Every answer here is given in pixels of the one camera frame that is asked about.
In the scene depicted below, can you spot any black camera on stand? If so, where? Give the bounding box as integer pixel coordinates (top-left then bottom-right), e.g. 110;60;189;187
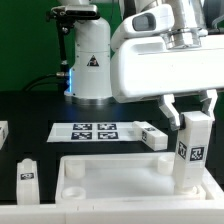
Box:
46;4;100;77

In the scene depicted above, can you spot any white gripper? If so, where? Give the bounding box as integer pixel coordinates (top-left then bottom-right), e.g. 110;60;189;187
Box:
111;35;224;131

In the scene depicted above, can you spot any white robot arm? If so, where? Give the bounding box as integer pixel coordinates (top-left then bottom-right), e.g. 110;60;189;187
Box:
59;0;224;130

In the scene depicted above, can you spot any white desk tabletop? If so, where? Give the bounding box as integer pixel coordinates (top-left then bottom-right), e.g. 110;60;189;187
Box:
55;152;215;204

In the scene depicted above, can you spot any white L-shaped fence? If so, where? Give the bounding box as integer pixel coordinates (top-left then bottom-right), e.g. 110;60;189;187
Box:
0;179;224;224

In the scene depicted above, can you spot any white marker base plate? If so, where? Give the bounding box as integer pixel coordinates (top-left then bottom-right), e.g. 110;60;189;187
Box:
47;122;138;143

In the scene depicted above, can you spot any black cable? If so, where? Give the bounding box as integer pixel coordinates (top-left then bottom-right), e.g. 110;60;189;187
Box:
21;73;68;92

